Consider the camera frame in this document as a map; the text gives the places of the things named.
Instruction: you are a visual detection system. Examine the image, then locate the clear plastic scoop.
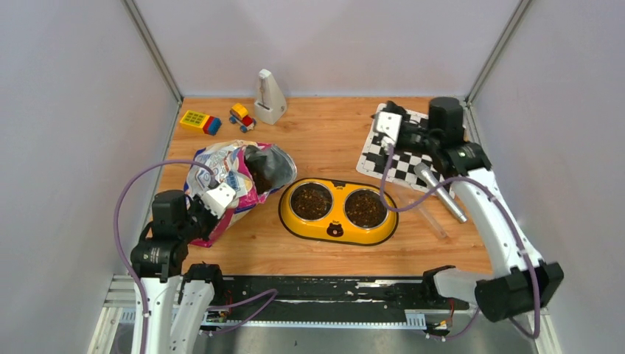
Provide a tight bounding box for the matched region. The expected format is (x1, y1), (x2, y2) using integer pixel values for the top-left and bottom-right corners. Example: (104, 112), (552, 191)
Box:
(391, 179), (448, 240)

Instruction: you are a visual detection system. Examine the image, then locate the colourful pet food bag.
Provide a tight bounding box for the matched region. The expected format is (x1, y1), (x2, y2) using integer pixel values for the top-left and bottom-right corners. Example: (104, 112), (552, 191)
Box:
(183, 140), (297, 248)

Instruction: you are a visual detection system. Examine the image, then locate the yellow double pet bowl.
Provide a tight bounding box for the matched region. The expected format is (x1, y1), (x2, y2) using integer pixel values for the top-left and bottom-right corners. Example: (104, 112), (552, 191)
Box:
(279, 178), (399, 246)

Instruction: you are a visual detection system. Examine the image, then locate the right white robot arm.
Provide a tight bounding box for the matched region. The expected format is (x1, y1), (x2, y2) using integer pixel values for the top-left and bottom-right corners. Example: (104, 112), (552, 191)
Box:
(392, 97), (564, 322)

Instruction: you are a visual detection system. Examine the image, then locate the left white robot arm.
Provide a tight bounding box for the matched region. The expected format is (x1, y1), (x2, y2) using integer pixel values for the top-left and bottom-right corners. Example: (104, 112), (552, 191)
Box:
(130, 189), (232, 353)

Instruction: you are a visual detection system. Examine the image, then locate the brown pet food kibble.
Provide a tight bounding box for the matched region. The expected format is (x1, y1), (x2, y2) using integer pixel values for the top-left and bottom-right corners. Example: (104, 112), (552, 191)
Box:
(290, 184), (388, 229)

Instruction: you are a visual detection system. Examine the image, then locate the silver metal cylinder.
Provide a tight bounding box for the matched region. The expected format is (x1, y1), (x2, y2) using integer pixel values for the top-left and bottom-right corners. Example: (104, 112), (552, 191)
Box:
(414, 162), (468, 223)

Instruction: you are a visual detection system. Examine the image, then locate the black white checkerboard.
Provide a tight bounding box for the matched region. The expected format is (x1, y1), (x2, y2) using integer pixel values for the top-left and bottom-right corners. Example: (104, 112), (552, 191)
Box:
(357, 97), (465, 192)

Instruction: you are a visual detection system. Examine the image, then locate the yellow blue red toy block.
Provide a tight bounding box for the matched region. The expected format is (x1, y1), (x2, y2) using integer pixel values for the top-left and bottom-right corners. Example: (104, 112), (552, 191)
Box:
(179, 111), (222, 136)

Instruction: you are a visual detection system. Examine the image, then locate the small yellow toy car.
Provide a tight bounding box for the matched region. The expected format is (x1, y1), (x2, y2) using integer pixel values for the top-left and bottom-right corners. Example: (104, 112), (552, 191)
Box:
(228, 103), (256, 133)

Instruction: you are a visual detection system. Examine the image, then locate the white small box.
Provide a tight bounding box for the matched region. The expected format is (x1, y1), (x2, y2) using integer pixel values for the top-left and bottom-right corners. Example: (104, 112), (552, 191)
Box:
(254, 69), (287, 125)

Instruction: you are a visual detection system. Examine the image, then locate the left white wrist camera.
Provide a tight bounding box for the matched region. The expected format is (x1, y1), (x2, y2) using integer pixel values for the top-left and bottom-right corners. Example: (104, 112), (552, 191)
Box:
(200, 182), (236, 219)

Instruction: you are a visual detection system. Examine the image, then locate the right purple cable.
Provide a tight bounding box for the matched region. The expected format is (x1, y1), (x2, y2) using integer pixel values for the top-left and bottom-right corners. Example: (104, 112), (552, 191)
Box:
(378, 144), (542, 342)

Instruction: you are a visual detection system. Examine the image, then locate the purple cable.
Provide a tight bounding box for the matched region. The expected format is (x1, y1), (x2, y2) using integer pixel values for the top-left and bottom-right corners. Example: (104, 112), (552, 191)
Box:
(378, 144), (542, 342)
(113, 159), (279, 354)

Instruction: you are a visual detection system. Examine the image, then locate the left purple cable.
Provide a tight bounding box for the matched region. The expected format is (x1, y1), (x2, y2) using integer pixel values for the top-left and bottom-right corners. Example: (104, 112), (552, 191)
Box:
(113, 159), (279, 354)

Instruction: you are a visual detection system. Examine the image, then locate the aluminium rail frame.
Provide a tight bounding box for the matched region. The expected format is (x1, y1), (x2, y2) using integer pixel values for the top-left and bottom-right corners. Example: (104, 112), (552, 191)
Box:
(88, 274), (562, 354)

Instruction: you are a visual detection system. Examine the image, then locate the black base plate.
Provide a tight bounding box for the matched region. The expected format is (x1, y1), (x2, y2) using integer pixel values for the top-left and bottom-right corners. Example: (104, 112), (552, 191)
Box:
(202, 275), (470, 328)

